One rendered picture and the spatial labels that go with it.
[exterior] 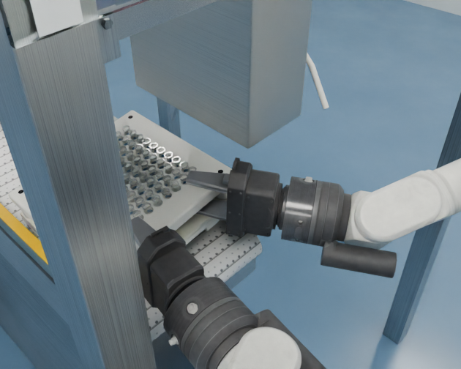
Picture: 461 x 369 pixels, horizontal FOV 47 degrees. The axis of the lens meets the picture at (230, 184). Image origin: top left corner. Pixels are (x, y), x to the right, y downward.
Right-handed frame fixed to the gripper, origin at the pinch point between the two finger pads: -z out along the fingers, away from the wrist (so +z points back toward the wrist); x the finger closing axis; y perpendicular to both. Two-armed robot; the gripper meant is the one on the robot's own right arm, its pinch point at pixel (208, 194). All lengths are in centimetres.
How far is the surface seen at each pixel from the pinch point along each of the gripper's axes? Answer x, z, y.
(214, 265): 10.2, 1.9, -4.1
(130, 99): 111, -86, 175
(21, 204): 3.9, -27.0, -4.7
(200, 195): -0.1, -1.1, -0.6
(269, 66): -21.1, 6.9, 0.5
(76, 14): -37.8, -2.0, -25.2
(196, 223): 4.7, -1.4, -1.6
